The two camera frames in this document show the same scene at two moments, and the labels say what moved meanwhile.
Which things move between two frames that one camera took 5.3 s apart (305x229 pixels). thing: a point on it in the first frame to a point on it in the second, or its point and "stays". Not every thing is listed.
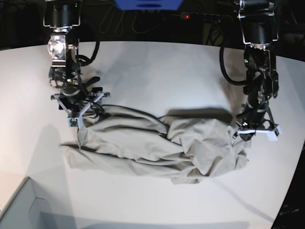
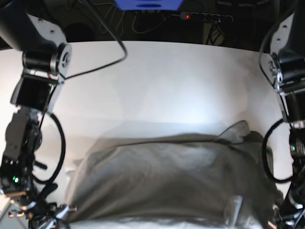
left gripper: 75,101 to 40,215
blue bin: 149,5 stays
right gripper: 256,116 to 288,214
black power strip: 209,17 stays
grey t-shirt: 186,146 to 177,176
